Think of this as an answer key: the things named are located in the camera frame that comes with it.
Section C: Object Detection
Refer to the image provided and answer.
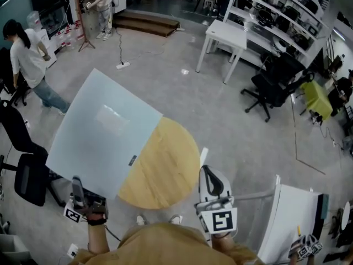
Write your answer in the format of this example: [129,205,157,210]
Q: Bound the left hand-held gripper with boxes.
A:
[63,177,109,224]

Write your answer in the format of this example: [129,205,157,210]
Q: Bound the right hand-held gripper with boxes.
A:
[194,165,238,235]

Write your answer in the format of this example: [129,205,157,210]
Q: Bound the person's right forearm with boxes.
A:
[211,230,238,250]

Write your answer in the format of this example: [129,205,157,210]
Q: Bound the person's left forearm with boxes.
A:
[87,224,111,255]

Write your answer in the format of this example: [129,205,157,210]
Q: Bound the round wooden table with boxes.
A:
[117,116,201,210]

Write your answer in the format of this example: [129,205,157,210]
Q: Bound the white rectangular table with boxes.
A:
[233,174,329,265]

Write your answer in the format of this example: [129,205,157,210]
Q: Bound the white floor power adapter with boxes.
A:
[67,242,79,259]

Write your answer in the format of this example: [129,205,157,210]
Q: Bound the person's mustard yellow shirt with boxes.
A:
[68,221,266,265]

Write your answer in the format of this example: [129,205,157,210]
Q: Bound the grey storage bin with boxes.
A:
[0,234,31,265]

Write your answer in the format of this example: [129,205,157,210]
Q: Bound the black mesh office chair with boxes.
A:
[240,54,315,123]

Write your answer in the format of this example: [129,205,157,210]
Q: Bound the yellow-green cloth covered table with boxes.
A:
[299,79,334,121]

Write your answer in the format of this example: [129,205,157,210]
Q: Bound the small white table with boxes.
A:
[195,19,248,85]

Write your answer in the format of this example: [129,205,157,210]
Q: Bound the cluster of clear water bottles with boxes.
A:
[56,20,85,48]

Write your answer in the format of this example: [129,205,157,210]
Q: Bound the white equipment cart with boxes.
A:
[26,10,58,66]

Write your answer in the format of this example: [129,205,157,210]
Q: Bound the wooden coat stand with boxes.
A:
[72,0,97,52]

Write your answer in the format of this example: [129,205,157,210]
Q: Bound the brown wooden steps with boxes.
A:
[113,10,181,38]

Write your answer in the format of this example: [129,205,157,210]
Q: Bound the dark glass cabinet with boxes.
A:
[29,0,74,39]

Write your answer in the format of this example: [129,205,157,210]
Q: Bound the white shelf unit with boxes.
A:
[222,0,332,69]

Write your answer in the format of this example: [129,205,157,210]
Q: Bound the black wrist strap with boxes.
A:
[87,215,108,227]

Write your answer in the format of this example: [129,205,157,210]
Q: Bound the black power cable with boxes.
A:
[115,28,124,66]

